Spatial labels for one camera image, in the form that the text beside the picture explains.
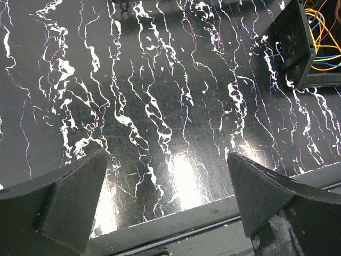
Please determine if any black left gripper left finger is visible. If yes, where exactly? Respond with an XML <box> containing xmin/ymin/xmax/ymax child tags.
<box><xmin>1</xmin><ymin>149</ymin><xmax>107</xmax><ymax>255</ymax></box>

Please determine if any blue cable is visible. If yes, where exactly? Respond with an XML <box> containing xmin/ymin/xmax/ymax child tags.
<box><xmin>307</xmin><ymin>12</ymin><xmax>341</xmax><ymax>67</ymax></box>

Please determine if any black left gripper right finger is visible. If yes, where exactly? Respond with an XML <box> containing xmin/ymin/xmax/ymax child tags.
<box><xmin>227</xmin><ymin>153</ymin><xmax>340</xmax><ymax>255</ymax></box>

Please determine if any black bin left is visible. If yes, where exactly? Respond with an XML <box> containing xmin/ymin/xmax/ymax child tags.
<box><xmin>273</xmin><ymin>1</ymin><xmax>340</xmax><ymax>89</ymax></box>

